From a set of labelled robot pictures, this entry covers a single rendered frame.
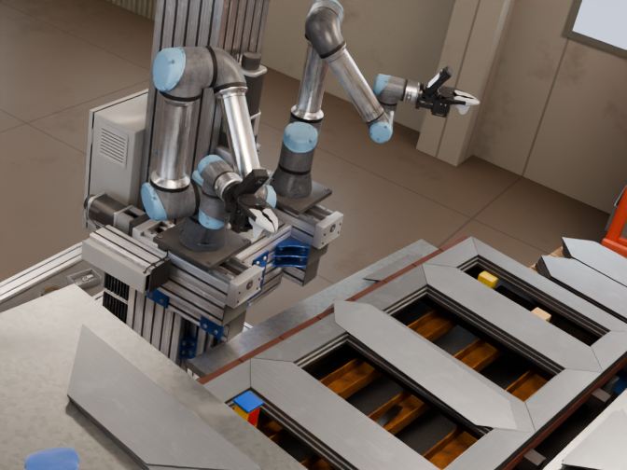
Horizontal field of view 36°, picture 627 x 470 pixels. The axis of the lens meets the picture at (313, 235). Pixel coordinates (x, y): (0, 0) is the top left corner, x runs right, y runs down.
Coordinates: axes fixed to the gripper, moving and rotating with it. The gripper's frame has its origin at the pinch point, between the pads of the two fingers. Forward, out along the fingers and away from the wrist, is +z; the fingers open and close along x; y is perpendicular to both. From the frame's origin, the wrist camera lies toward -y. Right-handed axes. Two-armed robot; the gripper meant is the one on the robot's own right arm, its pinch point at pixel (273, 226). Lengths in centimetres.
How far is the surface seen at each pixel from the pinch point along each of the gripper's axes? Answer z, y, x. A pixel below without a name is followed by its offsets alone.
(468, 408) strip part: 24, 51, -72
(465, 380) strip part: 13, 50, -79
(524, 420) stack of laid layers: 34, 49, -86
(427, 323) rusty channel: -32, 64, -106
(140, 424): 17, 43, 33
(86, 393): 3, 44, 41
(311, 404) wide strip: 6, 57, -28
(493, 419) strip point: 30, 50, -76
